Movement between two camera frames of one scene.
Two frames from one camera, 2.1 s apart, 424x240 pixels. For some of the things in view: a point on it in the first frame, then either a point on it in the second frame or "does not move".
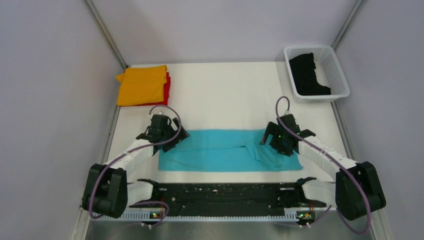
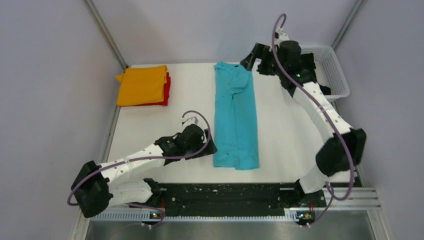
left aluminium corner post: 106,34 does not move
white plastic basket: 329,72 does not move
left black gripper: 182,135 to 202,143
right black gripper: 274,129 to 258,52
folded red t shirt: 167,86 does not move
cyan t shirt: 226,150 to 236,141
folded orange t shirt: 140,85 does not move
